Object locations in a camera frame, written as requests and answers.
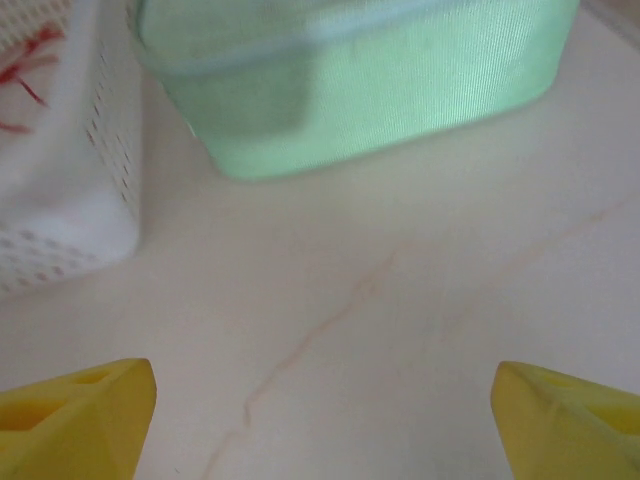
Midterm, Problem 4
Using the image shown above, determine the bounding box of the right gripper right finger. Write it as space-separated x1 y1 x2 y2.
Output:
492 360 640 480

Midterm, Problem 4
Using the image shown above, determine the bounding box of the white plastic basket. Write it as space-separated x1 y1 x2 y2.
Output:
0 0 144 296

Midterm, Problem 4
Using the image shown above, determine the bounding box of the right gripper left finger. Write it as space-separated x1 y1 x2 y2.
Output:
0 358 155 480

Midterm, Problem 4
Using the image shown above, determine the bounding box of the thin red wire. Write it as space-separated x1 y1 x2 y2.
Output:
9 27 67 109

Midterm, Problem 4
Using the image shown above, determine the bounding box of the pale green lidded container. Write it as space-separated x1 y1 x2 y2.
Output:
134 0 581 181

